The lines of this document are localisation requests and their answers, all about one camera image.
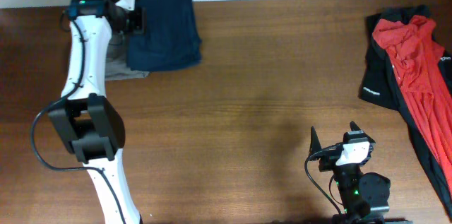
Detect grey shorts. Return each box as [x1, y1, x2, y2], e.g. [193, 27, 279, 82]
[105, 34, 149, 81]

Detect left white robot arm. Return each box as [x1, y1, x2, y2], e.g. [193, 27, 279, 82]
[45, 0, 143, 223]

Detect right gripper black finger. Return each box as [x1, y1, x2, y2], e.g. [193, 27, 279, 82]
[350, 121, 376, 146]
[309, 126, 322, 155]

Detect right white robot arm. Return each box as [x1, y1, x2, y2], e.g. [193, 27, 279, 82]
[304, 122, 391, 223]

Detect red garment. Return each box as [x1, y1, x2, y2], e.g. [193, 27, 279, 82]
[372, 15, 451, 189]

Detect black garment with logo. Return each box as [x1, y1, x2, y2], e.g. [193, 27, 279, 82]
[359, 5, 451, 217]

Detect navy blue t-shirt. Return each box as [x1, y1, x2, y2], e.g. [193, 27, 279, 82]
[126, 0, 202, 72]

